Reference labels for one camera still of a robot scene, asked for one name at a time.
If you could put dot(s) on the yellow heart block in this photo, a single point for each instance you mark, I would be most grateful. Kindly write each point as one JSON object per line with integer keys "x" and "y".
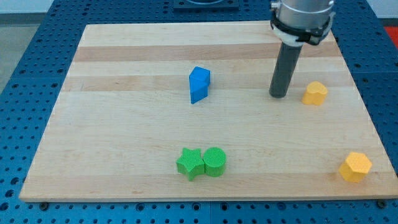
{"x": 315, "y": 94}

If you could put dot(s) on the green star block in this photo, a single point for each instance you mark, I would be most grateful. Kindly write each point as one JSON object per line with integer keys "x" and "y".
{"x": 190, "y": 163}

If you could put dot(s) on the blue cube block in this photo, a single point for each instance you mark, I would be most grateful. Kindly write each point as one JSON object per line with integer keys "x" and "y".
{"x": 201, "y": 74}

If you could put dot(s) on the yellow hexagon block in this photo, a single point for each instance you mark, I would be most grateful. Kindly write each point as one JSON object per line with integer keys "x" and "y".
{"x": 355, "y": 167}

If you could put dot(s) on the wooden board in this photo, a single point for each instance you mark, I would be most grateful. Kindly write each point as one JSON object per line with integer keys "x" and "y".
{"x": 124, "y": 114}

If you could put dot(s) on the green cylinder block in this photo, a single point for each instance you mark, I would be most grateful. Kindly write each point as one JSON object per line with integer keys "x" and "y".
{"x": 215, "y": 161}

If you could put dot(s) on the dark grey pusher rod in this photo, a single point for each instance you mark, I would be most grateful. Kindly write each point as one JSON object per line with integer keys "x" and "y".
{"x": 284, "y": 69}

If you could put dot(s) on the blue triangle block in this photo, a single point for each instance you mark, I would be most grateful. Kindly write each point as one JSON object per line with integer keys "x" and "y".
{"x": 198, "y": 90}

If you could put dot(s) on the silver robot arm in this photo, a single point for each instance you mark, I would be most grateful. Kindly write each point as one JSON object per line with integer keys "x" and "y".
{"x": 296, "y": 22}

